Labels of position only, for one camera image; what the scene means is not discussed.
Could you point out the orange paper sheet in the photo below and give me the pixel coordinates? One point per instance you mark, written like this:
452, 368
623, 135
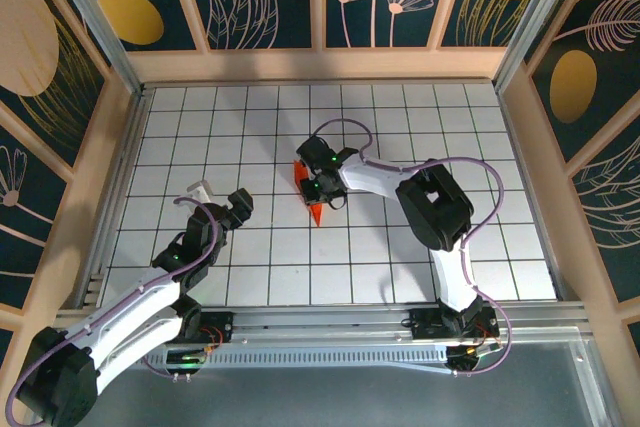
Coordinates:
319, 214

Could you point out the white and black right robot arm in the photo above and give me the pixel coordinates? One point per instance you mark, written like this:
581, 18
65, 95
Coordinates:
435, 207

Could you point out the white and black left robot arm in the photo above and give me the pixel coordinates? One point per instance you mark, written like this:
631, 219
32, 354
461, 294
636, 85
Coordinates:
125, 312

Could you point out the white gridded table mat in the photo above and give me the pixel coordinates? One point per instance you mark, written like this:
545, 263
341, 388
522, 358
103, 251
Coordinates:
225, 117

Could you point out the small black circuit board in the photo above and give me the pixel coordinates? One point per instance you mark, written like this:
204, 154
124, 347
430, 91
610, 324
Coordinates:
467, 359
182, 359

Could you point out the grey translucent panel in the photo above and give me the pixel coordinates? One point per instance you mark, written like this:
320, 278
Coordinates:
320, 397

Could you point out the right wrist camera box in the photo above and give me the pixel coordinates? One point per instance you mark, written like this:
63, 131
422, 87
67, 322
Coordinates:
320, 152

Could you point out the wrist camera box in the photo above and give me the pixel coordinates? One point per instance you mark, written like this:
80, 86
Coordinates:
200, 192
320, 152

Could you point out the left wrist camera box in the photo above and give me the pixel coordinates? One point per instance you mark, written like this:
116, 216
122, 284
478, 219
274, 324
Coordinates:
200, 192

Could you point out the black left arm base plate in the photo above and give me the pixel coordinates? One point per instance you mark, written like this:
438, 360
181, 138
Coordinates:
220, 322

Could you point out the aluminium side rail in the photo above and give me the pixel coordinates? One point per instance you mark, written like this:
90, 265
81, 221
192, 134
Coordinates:
116, 197

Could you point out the aluminium mounting rail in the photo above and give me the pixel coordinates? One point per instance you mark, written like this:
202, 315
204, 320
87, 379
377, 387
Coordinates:
320, 322

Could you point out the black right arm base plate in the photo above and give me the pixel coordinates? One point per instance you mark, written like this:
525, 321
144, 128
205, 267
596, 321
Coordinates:
425, 324

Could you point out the aluminium corner post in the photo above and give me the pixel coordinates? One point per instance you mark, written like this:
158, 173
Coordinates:
534, 22
98, 22

